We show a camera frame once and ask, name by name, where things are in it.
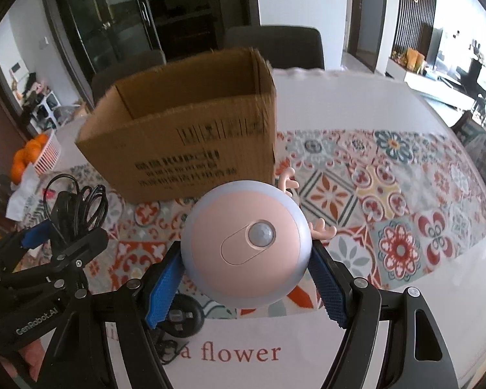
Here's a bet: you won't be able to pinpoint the person's left forearm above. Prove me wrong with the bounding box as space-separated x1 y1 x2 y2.
0 330 55 389

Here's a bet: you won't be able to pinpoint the white crumpled paper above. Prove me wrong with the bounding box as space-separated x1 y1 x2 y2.
5 169 46 223

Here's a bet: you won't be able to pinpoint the patterned tablecloth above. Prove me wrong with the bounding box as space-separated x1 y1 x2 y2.
6 67 486 389

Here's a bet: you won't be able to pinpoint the white low cabinet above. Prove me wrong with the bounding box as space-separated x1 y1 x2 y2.
386 57 484 127

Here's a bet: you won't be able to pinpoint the white plastic stool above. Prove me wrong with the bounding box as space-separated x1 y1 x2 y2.
29 91 62 127

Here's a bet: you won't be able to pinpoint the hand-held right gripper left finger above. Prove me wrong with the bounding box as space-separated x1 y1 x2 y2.
44 242 187 389

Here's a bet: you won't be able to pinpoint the dark grey chair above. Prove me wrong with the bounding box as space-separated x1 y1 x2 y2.
91 50 168 107
222 25 325 70

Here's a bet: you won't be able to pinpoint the black round charger with cable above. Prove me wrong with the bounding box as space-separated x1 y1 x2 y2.
151 293 206 364

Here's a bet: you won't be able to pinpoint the white plastic basket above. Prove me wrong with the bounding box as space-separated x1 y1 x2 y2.
31 130 64 177

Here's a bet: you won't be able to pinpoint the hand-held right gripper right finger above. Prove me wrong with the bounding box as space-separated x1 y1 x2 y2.
308 242 460 389

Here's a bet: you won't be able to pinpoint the black glass door cabinet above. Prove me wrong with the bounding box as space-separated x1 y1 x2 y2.
40 0 261 87

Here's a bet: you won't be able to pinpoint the brown cardboard box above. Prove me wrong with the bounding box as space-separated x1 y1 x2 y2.
75 47 278 204

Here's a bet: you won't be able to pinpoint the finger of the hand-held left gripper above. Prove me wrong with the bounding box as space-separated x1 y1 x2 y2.
0 219 54 288
8 228 109 304

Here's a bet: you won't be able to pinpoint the black cable bundle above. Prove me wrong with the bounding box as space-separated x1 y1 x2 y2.
42 173 110 249

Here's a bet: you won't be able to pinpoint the round pink antlered night light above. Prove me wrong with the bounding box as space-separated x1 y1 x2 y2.
185 165 338 309

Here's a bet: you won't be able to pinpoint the yellow orange packages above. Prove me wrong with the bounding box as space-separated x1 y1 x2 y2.
404 48 427 74

